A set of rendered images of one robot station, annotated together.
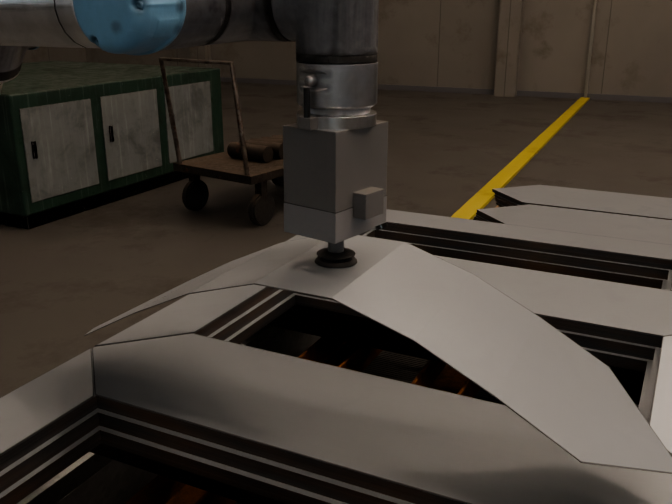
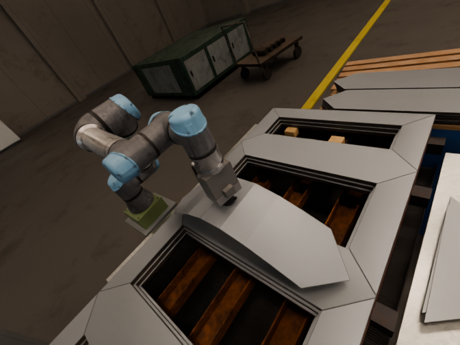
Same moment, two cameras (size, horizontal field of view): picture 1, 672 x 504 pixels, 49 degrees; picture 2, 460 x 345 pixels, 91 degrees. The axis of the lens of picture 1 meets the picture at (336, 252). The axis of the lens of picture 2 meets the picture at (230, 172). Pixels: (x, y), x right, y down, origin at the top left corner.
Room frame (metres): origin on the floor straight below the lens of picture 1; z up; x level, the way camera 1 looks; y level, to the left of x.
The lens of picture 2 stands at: (0.29, -0.27, 1.51)
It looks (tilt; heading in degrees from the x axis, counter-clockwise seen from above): 38 degrees down; 29
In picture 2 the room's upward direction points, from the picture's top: 25 degrees counter-clockwise
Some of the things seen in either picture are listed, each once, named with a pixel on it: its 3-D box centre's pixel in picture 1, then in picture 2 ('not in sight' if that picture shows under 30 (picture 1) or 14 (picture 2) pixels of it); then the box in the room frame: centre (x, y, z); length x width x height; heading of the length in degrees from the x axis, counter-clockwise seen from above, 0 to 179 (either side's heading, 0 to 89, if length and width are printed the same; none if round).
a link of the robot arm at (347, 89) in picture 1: (334, 87); (205, 157); (0.69, 0.00, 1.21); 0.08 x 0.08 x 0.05
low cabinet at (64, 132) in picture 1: (42, 129); (194, 61); (5.46, 2.18, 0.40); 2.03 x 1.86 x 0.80; 153
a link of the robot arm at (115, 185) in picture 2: not in sight; (124, 182); (0.95, 0.69, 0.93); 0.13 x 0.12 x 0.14; 151
